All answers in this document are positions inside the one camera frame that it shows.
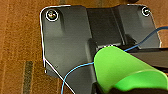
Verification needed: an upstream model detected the black robot base strut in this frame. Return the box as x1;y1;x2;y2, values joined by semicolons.
123;47;168;69

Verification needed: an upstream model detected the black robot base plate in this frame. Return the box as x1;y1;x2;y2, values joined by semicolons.
39;3;160;94

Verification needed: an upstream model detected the blue cable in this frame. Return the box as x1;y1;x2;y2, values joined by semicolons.
59;27;168;94

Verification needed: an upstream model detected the small green bowl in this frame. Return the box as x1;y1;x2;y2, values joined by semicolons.
92;46;168;94

